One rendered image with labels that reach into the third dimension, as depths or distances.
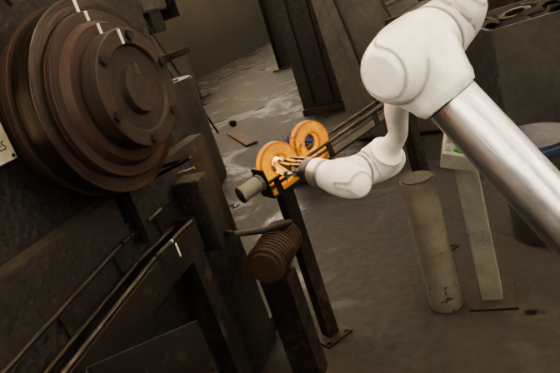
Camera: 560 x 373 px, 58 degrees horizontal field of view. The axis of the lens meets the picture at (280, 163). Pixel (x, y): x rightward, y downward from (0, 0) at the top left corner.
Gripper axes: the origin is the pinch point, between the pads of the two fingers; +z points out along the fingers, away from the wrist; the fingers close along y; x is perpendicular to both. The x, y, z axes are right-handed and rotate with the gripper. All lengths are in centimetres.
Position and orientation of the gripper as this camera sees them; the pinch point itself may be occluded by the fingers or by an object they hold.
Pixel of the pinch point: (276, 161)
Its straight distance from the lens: 172.4
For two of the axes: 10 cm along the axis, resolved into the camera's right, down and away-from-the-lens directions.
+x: -2.5, -9.0, -3.6
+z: -5.8, -1.5, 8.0
